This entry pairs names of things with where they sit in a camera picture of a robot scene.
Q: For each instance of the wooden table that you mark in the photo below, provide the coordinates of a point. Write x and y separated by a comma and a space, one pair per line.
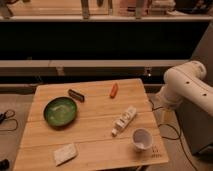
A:
97, 148

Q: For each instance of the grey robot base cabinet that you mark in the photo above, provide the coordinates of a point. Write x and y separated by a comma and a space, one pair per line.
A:
195, 121

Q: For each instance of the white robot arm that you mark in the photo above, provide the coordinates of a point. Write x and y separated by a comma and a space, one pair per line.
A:
186, 81

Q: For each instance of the white sponge block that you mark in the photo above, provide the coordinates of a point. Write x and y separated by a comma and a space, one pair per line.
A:
65, 153

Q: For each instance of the white ceramic cup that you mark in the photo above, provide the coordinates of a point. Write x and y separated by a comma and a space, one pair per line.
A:
142, 140

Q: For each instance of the white toy bottle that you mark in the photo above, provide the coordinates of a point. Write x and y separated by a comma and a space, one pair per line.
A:
123, 121

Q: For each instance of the green ceramic bowl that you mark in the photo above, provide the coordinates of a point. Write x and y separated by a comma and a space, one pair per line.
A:
60, 111

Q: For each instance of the dark rectangular candy bar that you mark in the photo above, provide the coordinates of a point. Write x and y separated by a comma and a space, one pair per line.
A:
76, 95

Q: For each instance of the orange red pepper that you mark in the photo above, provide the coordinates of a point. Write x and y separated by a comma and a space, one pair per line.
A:
114, 90

